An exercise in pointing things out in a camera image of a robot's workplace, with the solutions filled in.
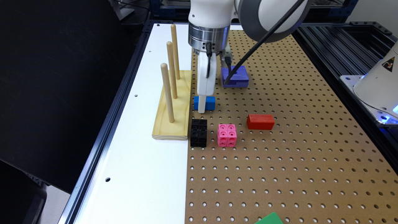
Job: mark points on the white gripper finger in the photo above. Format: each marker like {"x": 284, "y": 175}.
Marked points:
{"x": 201, "y": 103}

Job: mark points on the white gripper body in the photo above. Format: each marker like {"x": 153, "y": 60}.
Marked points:
{"x": 207, "y": 69}

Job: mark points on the narrow blue block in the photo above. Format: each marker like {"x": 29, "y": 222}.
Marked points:
{"x": 209, "y": 105}

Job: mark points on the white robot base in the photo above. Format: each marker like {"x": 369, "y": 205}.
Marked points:
{"x": 377, "y": 90}

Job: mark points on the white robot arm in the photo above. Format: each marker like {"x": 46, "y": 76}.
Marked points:
{"x": 262, "y": 21}

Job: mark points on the black linked cubes block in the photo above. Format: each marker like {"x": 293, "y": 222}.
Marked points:
{"x": 198, "y": 133}

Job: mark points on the purple square block with hole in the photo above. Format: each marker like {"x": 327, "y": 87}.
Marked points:
{"x": 239, "y": 79}

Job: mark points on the pink linked cubes block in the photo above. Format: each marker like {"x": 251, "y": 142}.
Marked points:
{"x": 226, "y": 135}

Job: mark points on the front wooden peg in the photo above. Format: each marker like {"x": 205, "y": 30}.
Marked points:
{"x": 167, "y": 91}

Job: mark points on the wooden peg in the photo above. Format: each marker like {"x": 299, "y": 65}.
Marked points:
{"x": 167, "y": 91}
{"x": 172, "y": 77}
{"x": 175, "y": 50}

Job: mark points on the wooden peg base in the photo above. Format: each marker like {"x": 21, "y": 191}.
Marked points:
{"x": 178, "y": 130}

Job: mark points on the middle wooden peg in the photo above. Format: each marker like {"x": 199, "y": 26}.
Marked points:
{"x": 172, "y": 77}

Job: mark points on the red rectangular block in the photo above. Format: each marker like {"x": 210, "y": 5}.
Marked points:
{"x": 260, "y": 121}

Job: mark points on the back wooden peg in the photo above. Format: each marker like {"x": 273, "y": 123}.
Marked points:
{"x": 175, "y": 50}

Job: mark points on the brown pegboard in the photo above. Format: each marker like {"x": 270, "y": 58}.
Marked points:
{"x": 316, "y": 165}

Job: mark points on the green block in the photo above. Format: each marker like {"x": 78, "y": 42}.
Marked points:
{"x": 272, "y": 218}

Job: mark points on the black aluminium frame rails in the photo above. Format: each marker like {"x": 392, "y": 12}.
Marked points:
{"x": 351, "y": 49}

